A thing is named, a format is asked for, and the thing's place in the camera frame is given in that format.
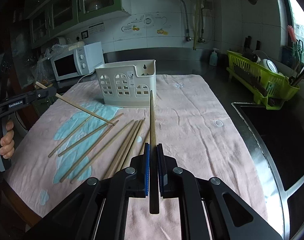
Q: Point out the steel sink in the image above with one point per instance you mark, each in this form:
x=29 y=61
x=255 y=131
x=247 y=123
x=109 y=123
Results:
x=282 y=138

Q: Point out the cream plastic utensil holder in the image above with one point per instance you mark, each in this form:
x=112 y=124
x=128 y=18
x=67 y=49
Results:
x=128 y=83

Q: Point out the soap dispenser bottle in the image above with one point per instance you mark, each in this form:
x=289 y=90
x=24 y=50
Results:
x=213 y=57

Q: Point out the wooden chopstick under crossing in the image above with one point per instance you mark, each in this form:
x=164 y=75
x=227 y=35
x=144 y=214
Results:
x=72 y=162

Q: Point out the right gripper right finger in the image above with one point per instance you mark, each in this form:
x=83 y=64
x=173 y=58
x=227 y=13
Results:
x=209 y=209

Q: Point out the wooden chopstick cluster right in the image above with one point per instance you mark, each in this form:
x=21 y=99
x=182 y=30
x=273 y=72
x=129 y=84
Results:
x=131 y=145

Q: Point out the person's left hand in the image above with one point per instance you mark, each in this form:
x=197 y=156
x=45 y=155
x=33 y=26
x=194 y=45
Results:
x=7 y=142

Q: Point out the white microwave oven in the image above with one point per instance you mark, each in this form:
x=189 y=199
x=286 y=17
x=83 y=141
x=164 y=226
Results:
x=76 y=60

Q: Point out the wooden chopstick cluster middle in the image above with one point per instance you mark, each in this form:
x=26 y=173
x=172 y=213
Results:
x=117 y=162

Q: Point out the long middle wooden chopstick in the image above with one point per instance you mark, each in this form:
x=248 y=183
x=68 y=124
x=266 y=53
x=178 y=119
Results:
x=101 y=151

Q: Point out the green dish rack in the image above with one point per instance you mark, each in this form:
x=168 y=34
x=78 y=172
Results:
x=268 y=88

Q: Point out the green wall cabinet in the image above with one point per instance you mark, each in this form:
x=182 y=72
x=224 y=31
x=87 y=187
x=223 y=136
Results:
x=51 y=18

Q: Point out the wooden chopstick of cluster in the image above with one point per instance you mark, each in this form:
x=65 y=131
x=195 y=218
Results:
x=120 y=152

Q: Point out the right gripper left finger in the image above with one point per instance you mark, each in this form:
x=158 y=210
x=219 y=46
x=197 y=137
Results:
x=97 y=209

